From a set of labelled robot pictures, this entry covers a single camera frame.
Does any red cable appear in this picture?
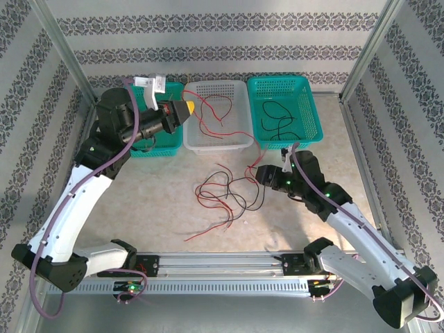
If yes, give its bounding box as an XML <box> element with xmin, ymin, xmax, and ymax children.
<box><xmin>183</xmin><ymin>162</ymin><xmax>250</xmax><ymax>243</ymax></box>
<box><xmin>182</xmin><ymin>89</ymin><xmax>234</xmax><ymax>126</ymax></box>
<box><xmin>198</xmin><ymin>117</ymin><xmax>265</xmax><ymax>185</ymax></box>

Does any aluminium side rail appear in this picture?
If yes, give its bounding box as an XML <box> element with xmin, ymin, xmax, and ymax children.
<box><xmin>339</xmin><ymin>95</ymin><xmax>407</xmax><ymax>250</ymax></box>
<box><xmin>48</xmin><ymin>100</ymin><xmax>101</xmax><ymax>254</ymax></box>

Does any purple robot arm cable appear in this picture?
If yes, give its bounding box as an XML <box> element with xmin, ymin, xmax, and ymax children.
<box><xmin>29</xmin><ymin>76</ymin><xmax>148</xmax><ymax>318</ymax></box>
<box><xmin>290</xmin><ymin>141</ymin><xmax>443</xmax><ymax>322</ymax></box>

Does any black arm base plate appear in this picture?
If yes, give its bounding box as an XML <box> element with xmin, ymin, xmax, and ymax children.
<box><xmin>281</xmin><ymin>254</ymin><xmax>346</xmax><ymax>278</ymax></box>
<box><xmin>96</xmin><ymin>255</ymin><xmax>161</xmax><ymax>278</ymax></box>

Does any teal plastic basket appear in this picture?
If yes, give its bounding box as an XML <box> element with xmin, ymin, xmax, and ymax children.
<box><xmin>130</xmin><ymin>81</ymin><xmax>185</xmax><ymax>157</ymax></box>
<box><xmin>246</xmin><ymin>75</ymin><xmax>325</xmax><ymax>151</ymax></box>

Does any black cable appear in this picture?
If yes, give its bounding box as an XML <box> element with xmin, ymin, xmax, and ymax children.
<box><xmin>262</xmin><ymin>100</ymin><xmax>300</xmax><ymax>142</ymax></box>
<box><xmin>200</xmin><ymin>171</ymin><xmax>267</xmax><ymax>212</ymax></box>

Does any grey metal front panel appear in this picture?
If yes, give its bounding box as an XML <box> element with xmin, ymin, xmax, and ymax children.
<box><xmin>34</xmin><ymin>293</ymin><xmax>422</xmax><ymax>333</ymax></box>

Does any white plastic basket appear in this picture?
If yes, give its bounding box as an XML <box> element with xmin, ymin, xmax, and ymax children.
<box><xmin>182</xmin><ymin>79</ymin><xmax>255</xmax><ymax>156</ymax></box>

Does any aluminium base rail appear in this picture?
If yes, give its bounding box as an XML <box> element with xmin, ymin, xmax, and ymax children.
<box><xmin>81</xmin><ymin>251</ymin><xmax>405</xmax><ymax>278</ymax></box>

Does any slotted grey cable duct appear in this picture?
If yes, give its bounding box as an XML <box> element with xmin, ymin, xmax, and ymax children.
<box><xmin>46</xmin><ymin>279</ymin><xmax>312</xmax><ymax>296</ymax></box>

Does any aluminium frame post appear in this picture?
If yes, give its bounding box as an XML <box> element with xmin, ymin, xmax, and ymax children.
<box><xmin>29</xmin><ymin>0</ymin><xmax>100</xmax><ymax>105</ymax></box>
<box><xmin>339</xmin><ymin>0</ymin><xmax>407</xmax><ymax>103</ymax></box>

